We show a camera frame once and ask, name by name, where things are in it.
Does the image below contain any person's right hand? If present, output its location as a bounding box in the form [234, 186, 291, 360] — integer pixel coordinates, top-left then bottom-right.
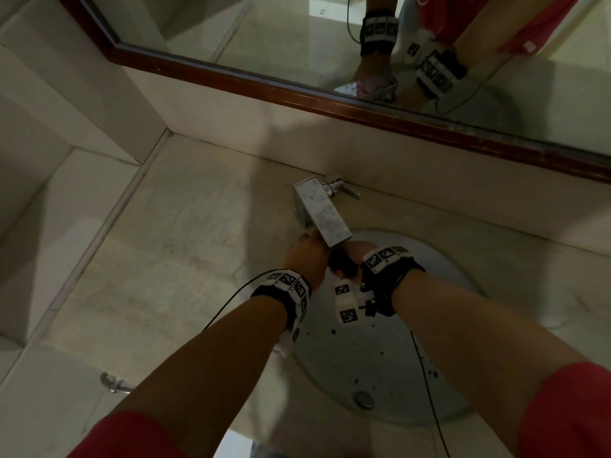
[339, 240, 378, 272]

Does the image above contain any person's left hand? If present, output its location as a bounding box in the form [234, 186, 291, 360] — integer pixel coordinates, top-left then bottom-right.
[284, 233, 332, 291]

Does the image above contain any black cloth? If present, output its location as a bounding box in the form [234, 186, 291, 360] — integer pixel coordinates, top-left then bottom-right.
[327, 245, 360, 280]

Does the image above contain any person's right forearm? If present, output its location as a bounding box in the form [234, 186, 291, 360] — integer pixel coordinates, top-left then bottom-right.
[391, 269, 588, 454]

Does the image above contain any person's left forearm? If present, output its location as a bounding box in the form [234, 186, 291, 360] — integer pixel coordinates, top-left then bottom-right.
[112, 295, 288, 458]

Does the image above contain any white oval sink basin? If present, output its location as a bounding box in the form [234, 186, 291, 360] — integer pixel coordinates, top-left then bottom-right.
[284, 227, 486, 427]

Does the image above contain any black wristband with white markers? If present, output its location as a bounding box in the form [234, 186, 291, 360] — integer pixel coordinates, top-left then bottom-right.
[358, 245, 427, 318]
[250, 269, 314, 332]

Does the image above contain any chrome faucet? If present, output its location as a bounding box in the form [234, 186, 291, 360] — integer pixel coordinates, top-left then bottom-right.
[291, 174, 362, 249]

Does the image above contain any wood framed mirror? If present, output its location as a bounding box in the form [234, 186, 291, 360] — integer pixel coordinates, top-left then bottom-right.
[55, 0, 611, 184]

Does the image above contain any red shirt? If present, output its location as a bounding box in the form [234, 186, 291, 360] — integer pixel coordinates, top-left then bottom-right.
[66, 361, 611, 458]

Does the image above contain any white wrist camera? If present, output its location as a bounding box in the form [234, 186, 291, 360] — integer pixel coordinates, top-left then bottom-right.
[332, 279, 378, 326]
[274, 324, 304, 358]

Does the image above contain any black cable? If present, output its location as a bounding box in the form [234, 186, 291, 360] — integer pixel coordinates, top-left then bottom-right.
[202, 268, 287, 332]
[409, 331, 452, 458]

